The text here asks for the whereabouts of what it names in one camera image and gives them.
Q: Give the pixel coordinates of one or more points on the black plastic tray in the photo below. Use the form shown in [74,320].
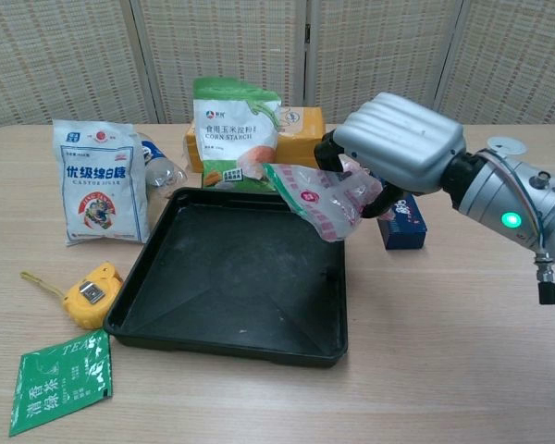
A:
[231,282]

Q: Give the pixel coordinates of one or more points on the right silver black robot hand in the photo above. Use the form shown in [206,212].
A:
[398,139]

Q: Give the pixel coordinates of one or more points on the white caster sugar bag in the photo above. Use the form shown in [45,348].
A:
[99,185]

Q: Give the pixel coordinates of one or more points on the green white corn starch bag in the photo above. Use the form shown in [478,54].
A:
[231,134]

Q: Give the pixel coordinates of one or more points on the empty Pepsi plastic bottle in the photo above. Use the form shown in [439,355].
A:
[162,168]

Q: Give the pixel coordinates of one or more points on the green tea packet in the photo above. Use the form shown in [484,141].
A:
[60,384]

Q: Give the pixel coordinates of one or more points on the pink white seasoning bag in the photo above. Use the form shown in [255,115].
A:
[314,199]

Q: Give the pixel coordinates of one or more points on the dark blue printed box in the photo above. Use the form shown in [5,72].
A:
[407,229]

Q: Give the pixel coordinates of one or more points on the yellow wrapped package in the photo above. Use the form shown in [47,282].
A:
[300,139]

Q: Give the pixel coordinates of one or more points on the yellow tape measure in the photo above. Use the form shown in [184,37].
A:
[92,298]

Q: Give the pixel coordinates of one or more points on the woven folding screen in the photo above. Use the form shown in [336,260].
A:
[213,55]

